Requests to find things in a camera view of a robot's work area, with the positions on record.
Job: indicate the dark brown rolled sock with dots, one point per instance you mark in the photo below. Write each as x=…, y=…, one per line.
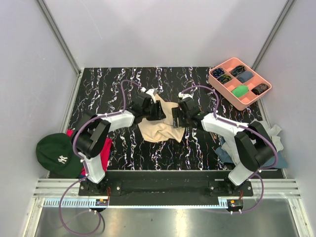
x=259, y=89

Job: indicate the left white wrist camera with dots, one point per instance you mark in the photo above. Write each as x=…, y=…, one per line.
x=152, y=92

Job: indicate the pink divided tray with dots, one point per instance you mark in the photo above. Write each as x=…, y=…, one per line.
x=226, y=89

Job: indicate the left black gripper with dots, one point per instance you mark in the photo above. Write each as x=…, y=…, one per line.
x=159, y=114

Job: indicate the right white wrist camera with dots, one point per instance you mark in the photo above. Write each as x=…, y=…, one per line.
x=184, y=97

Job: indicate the yellow patterned rolled sock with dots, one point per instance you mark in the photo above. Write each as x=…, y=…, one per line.
x=224, y=78

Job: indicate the green rolled sock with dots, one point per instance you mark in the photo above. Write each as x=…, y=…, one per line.
x=240, y=91

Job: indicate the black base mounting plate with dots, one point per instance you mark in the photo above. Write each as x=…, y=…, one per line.
x=210, y=182

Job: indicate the blue patterned rolled sock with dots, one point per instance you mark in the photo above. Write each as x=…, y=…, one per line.
x=217, y=72

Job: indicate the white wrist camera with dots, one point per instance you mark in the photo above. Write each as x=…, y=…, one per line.
x=184, y=97
x=152, y=92

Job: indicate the grey t-shirt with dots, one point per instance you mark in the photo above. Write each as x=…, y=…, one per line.
x=272, y=132

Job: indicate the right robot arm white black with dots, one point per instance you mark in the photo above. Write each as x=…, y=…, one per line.
x=250, y=143

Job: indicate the blue folded cloth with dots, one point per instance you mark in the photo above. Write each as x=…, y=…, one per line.
x=226, y=158

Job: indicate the grey-blue rolled sock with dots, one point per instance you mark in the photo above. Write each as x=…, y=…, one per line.
x=245, y=76

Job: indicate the dark multicolour rolled sock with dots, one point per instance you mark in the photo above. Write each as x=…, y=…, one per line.
x=238, y=70

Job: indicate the aluminium frame rail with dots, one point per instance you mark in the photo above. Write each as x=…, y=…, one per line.
x=60, y=39

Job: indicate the red folded cloth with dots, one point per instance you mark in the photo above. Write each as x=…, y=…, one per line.
x=105, y=153

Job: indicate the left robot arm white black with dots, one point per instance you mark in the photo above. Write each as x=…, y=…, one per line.
x=90, y=135

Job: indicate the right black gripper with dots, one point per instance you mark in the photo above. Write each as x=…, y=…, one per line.
x=175, y=112

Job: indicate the beige cloth napkin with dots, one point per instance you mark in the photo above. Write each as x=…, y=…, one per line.
x=161, y=130

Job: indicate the dark green baseball cap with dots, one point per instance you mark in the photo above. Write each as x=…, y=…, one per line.
x=54, y=152

